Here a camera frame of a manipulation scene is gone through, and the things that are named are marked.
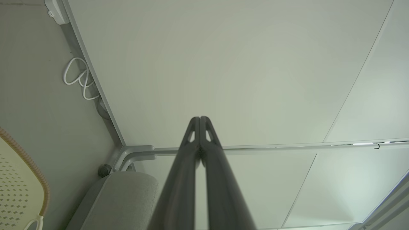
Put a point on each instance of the wide white partition panel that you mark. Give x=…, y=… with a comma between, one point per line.
x=223, y=64

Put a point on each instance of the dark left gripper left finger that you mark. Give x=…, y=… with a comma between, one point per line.
x=179, y=198

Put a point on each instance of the cream perforated laundry basket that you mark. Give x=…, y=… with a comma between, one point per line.
x=16, y=185

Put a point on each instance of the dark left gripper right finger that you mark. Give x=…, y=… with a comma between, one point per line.
x=223, y=204

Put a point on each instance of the black caster wheel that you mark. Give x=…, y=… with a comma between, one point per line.
x=104, y=170

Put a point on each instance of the grey fabric sofa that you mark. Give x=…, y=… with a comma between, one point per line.
x=121, y=201

